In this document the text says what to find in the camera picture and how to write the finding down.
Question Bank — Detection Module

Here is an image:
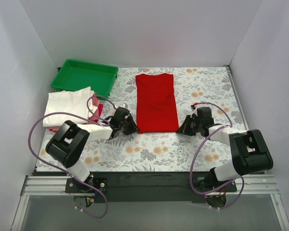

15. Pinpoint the red t shirt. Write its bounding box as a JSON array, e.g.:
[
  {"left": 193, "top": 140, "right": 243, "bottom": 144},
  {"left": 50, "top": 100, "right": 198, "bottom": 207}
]
[{"left": 135, "top": 73, "right": 179, "bottom": 134}]

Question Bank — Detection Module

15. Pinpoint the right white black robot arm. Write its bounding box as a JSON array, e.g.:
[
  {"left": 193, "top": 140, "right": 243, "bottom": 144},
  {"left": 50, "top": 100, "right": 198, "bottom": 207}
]
[{"left": 176, "top": 105, "right": 274, "bottom": 191}]

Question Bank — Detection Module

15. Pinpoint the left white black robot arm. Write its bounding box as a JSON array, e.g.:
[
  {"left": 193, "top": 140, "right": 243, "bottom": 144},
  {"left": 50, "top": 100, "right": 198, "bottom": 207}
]
[{"left": 45, "top": 107, "right": 139, "bottom": 193}]

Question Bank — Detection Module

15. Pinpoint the pink folded t shirt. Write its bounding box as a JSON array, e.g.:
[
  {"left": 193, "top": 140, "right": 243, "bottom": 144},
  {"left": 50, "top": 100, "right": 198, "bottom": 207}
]
[{"left": 43, "top": 93, "right": 103, "bottom": 131}]

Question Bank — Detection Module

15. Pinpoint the floral patterned table mat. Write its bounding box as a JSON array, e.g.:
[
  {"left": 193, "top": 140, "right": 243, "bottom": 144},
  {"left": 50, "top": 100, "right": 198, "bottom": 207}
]
[{"left": 35, "top": 66, "right": 260, "bottom": 173}]

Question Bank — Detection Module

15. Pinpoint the white folded t shirt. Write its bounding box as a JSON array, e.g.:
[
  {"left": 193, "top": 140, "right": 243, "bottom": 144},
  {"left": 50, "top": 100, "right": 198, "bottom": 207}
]
[{"left": 43, "top": 87, "right": 97, "bottom": 128}]

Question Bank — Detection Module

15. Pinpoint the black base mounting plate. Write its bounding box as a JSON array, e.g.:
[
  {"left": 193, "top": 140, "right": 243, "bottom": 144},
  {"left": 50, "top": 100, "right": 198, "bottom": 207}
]
[{"left": 32, "top": 169, "right": 237, "bottom": 204}]

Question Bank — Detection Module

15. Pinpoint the green plastic tray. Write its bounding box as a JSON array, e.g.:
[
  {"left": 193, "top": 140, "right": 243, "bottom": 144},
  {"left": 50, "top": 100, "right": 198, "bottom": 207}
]
[{"left": 51, "top": 59, "right": 118, "bottom": 98}]

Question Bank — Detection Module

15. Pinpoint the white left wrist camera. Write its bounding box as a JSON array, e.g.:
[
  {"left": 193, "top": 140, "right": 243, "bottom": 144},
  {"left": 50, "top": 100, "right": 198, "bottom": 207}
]
[{"left": 120, "top": 103, "right": 128, "bottom": 109}]

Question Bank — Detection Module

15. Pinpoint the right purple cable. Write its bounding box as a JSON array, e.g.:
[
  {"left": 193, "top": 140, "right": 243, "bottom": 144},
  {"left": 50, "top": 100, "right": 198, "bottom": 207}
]
[{"left": 189, "top": 102, "right": 245, "bottom": 211}]

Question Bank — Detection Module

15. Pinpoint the purple cable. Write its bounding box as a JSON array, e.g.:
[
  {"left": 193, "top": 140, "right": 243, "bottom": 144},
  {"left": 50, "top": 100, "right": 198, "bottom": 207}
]
[
  {"left": 189, "top": 102, "right": 245, "bottom": 211},
  {"left": 28, "top": 94, "right": 118, "bottom": 219}
]

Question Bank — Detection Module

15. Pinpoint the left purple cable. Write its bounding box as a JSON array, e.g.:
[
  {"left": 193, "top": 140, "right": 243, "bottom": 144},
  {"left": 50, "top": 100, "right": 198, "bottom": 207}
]
[{"left": 28, "top": 94, "right": 118, "bottom": 219}]

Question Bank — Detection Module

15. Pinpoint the aluminium frame rail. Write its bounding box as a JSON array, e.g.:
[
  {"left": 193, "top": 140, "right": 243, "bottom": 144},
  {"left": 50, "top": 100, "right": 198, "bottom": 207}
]
[{"left": 17, "top": 174, "right": 289, "bottom": 231}]

